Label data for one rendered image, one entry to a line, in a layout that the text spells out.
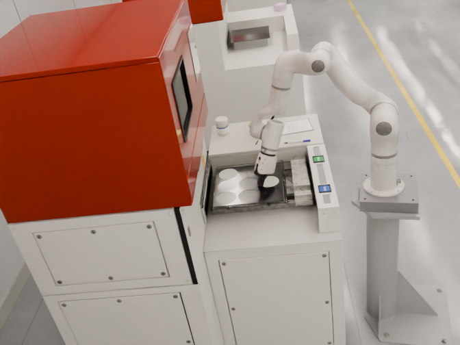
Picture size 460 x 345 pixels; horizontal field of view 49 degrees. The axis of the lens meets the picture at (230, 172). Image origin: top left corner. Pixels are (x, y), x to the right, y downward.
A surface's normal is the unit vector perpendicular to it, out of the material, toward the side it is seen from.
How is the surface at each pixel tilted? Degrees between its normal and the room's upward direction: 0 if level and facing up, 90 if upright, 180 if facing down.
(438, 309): 0
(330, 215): 90
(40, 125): 90
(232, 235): 0
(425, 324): 0
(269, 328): 90
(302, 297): 90
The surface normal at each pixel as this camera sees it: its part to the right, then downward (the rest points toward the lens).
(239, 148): -0.14, -0.83
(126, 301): -0.04, 0.55
